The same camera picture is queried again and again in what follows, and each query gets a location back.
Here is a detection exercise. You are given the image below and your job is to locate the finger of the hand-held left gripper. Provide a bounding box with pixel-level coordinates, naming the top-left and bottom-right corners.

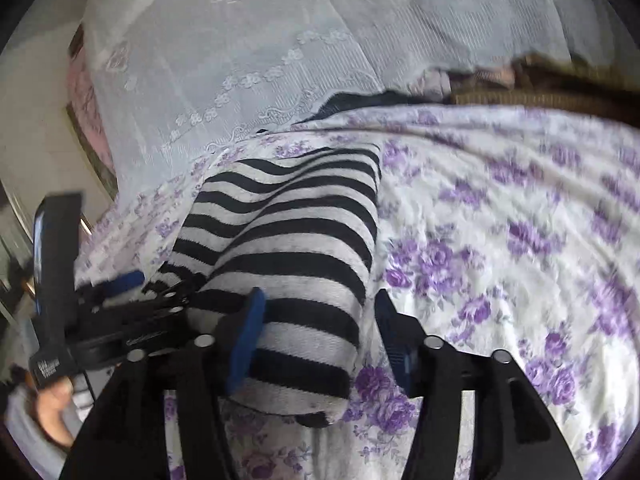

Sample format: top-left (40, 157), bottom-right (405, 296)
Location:
top-left (77, 270), bottom-right (147, 303)
top-left (142, 272), bottom-right (210, 313)

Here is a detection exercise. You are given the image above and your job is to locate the black white striped shirt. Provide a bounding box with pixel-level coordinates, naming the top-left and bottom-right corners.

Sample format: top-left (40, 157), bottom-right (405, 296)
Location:
top-left (142, 142), bottom-right (383, 428)

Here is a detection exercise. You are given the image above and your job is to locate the pink striped cloth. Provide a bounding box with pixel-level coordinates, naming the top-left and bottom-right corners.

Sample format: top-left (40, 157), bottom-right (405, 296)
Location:
top-left (472, 62), bottom-right (517, 87)

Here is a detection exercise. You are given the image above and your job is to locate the person's left hand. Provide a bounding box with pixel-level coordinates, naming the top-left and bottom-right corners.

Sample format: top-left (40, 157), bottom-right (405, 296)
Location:
top-left (36, 377), bottom-right (81, 450)

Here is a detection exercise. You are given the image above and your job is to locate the dark cloth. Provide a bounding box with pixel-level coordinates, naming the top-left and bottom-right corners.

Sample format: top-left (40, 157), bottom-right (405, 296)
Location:
top-left (295, 90), bottom-right (453, 123)

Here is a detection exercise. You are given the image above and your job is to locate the pale crumpled cloth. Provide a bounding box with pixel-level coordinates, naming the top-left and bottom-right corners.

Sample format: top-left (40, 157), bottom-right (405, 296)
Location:
top-left (412, 69), bottom-right (453, 102)

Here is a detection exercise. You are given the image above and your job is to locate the person's left forearm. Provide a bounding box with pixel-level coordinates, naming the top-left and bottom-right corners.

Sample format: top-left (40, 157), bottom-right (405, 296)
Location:
top-left (2, 379), bottom-right (76, 480)

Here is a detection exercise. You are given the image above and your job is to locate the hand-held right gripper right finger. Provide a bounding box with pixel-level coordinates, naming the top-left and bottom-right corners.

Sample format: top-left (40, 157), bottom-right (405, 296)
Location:
top-left (374, 289), bottom-right (583, 480)

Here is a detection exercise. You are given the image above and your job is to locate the white lace curtain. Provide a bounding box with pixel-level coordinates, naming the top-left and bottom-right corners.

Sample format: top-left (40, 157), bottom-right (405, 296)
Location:
top-left (82, 0), bottom-right (616, 196)

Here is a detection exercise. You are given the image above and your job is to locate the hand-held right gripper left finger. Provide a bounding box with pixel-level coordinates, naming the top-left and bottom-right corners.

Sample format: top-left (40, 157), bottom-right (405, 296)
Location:
top-left (59, 287), bottom-right (268, 480)

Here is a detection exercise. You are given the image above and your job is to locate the purple floral bedsheet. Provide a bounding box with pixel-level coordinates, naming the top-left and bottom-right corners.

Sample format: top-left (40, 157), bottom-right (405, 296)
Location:
top-left (75, 105), bottom-right (640, 480)

